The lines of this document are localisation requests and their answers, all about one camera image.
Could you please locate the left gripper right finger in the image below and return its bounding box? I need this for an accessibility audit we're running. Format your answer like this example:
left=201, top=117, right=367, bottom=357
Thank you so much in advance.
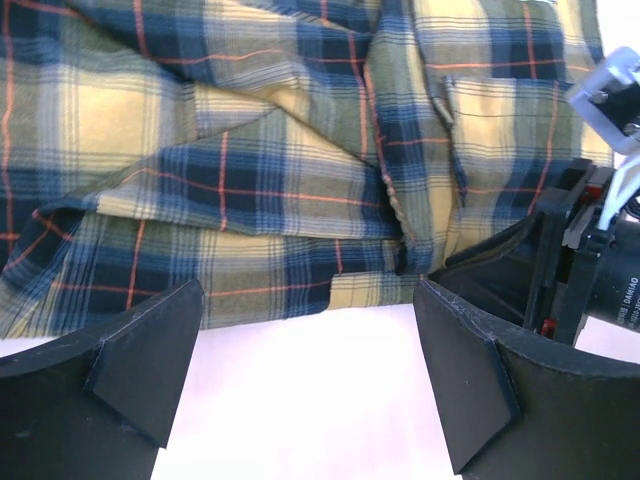
left=413, top=281, right=639, bottom=479

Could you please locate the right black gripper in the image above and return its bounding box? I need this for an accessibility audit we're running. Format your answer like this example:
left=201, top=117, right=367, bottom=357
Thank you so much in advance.
left=429, top=158, right=639, bottom=345

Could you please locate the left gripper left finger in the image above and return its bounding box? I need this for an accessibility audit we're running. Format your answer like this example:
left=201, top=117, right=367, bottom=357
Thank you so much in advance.
left=1, top=281, right=203, bottom=480

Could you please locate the yellow plaid long sleeve shirt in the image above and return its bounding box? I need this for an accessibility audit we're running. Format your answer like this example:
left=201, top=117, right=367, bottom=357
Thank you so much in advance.
left=1, top=1, right=612, bottom=338

